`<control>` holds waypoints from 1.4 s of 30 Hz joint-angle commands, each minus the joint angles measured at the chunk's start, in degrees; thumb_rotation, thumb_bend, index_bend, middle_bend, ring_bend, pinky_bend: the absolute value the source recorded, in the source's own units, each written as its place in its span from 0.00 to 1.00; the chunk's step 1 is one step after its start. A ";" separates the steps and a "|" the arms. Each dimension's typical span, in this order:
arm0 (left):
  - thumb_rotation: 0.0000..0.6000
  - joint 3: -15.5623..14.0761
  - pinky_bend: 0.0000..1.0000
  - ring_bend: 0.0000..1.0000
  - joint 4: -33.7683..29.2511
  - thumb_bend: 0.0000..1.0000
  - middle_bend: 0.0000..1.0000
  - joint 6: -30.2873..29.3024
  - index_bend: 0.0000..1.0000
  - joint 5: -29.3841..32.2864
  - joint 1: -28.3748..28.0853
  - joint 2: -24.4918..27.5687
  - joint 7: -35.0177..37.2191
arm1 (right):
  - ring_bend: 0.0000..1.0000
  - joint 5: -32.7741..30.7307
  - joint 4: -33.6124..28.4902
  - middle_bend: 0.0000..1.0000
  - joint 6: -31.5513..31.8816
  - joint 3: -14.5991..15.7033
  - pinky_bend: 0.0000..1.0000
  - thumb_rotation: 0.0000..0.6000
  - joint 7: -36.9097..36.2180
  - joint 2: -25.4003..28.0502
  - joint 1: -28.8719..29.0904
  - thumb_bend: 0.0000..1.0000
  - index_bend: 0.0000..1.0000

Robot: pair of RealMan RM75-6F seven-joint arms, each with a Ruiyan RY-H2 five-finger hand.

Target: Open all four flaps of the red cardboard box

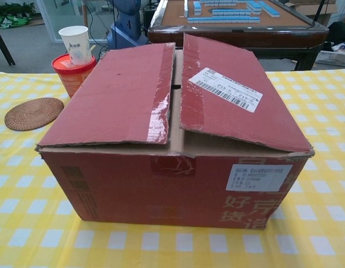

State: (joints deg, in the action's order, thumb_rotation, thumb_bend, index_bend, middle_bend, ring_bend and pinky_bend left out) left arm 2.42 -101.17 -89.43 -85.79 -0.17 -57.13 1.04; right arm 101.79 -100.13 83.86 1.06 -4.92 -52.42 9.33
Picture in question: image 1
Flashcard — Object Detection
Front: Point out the orange canister with lid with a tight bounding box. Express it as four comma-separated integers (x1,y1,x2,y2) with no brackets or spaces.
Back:
51,54,98,99

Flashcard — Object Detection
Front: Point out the black bag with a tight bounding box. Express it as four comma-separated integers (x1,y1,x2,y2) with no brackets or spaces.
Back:
327,21,345,52

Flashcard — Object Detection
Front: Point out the yellow white checked tablecloth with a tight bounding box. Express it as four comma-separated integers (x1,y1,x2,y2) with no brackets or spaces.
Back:
0,68,345,268

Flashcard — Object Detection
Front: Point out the brown wooden mahjong table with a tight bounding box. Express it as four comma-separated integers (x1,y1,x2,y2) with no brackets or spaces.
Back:
147,0,329,71

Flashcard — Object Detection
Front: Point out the white paper cup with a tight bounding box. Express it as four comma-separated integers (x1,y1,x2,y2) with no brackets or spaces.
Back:
58,25,93,65

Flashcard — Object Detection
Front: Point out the blue mahjong tile row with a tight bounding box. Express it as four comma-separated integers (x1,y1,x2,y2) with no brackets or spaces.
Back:
197,0,247,7
211,9,253,16
246,0,279,17
184,0,203,16
187,17,261,24

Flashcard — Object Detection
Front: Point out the white plastic basket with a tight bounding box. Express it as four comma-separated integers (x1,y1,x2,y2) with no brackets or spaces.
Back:
314,50,345,68

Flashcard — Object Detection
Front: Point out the red-brown cardboard shipping box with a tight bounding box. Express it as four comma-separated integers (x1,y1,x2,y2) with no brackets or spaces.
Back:
35,32,315,231

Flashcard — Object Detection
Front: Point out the blue machine base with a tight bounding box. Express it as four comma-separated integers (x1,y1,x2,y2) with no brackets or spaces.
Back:
107,0,150,50

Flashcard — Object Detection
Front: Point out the round woven rattan coaster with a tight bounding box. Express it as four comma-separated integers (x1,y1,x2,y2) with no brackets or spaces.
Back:
4,97,64,131

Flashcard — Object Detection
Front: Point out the green bag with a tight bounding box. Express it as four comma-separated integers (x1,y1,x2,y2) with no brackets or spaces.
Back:
0,15,32,28

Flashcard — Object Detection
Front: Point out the black table leg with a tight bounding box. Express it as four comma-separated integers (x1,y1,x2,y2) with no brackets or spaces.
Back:
0,25,16,67

